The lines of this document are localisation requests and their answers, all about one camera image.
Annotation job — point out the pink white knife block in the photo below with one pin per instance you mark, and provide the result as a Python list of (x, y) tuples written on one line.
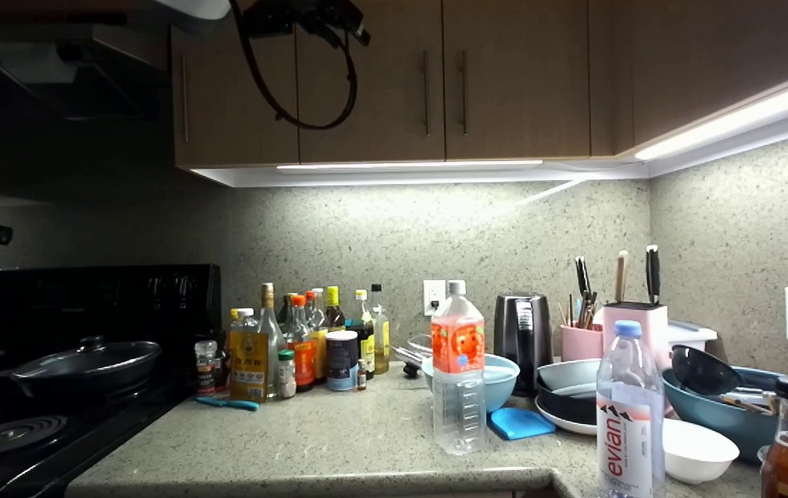
[(637, 321)]

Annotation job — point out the yellow label glass bottle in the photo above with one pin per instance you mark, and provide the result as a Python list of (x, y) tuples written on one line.
[(248, 364)]

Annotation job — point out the evian water bottle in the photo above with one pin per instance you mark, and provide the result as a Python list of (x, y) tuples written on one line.
[(633, 415)]

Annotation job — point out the small green cap jar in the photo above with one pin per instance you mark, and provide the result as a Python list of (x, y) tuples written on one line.
[(286, 376)]

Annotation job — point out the grey blue bowl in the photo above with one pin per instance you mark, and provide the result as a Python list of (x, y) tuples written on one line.
[(569, 371)]

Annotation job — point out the light blue bowl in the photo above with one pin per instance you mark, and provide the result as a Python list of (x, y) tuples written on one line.
[(501, 376)]

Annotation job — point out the black cap sauce bottle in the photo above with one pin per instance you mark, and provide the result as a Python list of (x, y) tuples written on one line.
[(381, 335)]

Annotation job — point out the orange cap sauce bottle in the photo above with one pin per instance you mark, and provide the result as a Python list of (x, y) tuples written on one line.
[(301, 346)]

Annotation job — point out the black electric stove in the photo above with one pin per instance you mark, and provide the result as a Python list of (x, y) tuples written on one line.
[(80, 304)]

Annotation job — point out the oil bottle yellow cap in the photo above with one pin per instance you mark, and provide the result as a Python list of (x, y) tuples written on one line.
[(366, 333)]

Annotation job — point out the dark range hood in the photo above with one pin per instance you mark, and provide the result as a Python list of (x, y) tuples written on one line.
[(51, 56)]

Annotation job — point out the tall bottle tan cap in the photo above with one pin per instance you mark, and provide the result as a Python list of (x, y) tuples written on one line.
[(269, 333)]

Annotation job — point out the short under-cabinet light strip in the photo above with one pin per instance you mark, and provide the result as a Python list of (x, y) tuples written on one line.
[(743, 115)]

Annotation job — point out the white bowl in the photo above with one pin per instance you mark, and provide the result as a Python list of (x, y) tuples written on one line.
[(702, 452)]

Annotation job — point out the pink utensil cup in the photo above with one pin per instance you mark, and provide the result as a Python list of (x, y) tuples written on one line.
[(581, 344)]

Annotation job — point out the wall outlet with plug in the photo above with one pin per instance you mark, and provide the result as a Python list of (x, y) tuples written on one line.
[(434, 293)]

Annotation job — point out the clear bottle pale cap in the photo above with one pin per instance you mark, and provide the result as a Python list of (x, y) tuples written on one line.
[(316, 321)]

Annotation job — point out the black frying pan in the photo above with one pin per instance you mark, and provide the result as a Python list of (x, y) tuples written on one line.
[(89, 361)]

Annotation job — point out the black bowl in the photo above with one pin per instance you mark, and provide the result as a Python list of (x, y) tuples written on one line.
[(566, 404)]

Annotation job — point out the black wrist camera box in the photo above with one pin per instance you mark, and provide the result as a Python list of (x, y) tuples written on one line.
[(342, 21)]

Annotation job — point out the dark bottle yellow cap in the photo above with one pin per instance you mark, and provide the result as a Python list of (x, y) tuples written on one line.
[(333, 307)]

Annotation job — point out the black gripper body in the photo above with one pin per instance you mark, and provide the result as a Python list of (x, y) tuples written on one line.
[(283, 15)]

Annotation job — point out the blue sponge cloth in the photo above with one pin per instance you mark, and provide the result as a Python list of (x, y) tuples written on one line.
[(521, 424)]

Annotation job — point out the brown cabinet door plain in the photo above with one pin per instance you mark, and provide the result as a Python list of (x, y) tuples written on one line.
[(218, 101)]

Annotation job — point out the white plate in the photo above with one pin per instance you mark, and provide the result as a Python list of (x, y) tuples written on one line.
[(562, 427)]

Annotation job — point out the clear bottle orange label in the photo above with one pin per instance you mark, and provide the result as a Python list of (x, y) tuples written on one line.
[(458, 368)]

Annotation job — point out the brown corner wall cabinet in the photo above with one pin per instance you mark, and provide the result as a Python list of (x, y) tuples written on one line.
[(706, 45)]

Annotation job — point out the small jar translucent cap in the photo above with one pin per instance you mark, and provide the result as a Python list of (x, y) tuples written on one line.
[(208, 368)]

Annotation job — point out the black ladle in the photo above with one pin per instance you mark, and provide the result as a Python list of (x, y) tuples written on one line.
[(702, 371)]

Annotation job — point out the dark jar white lid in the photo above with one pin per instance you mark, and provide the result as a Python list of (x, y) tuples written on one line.
[(342, 361)]

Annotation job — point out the white box lid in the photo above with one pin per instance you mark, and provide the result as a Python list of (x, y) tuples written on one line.
[(693, 333)]

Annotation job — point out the glass lid black knob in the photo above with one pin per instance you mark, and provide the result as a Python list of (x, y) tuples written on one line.
[(411, 368)]

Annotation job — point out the large dark blue bowl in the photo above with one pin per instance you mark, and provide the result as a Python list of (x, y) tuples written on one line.
[(727, 418)]

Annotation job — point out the long under-cabinet light strip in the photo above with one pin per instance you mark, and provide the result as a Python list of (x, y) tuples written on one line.
[(411, 171)]

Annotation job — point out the black electric kettle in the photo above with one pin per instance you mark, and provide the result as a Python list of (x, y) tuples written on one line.
[(521, 335)]

